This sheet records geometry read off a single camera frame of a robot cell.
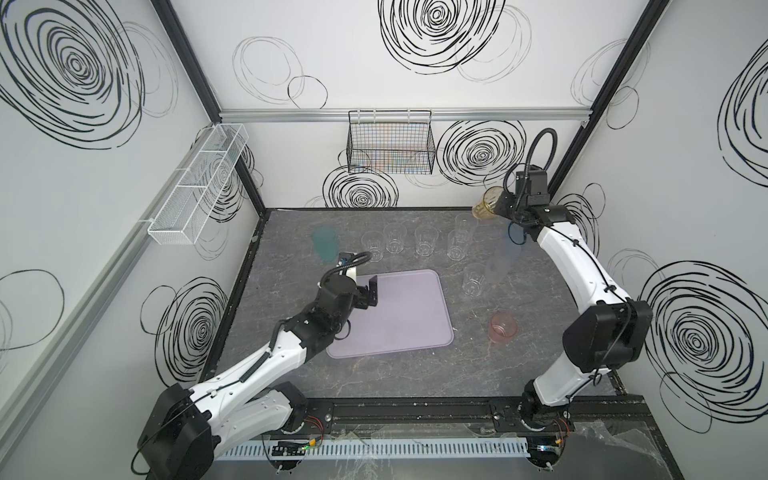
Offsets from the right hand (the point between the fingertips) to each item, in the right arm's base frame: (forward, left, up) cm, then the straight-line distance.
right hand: (502, 199), depth 84 cm
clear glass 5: (-12, +4, -28) cm, 31 cm away
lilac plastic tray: (-23, +26, -26) cm, 43 cm away
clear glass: (+4, +38, -24) cm, 45 cm away
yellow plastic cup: (-4, +6, 0) cm, 7 cm away
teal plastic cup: (+7, +56, -27) cm, 63 cm away
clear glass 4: (+7, +7, -25) cm, 27 cm away
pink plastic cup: (-26, -2, -28) cm, 38 cm away
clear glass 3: (+5, +19, -23) cm, 30 cm away
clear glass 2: (+7, +31, -23) cm, 39 cm away
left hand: (-20, +39, -10) cm, 45 cm away
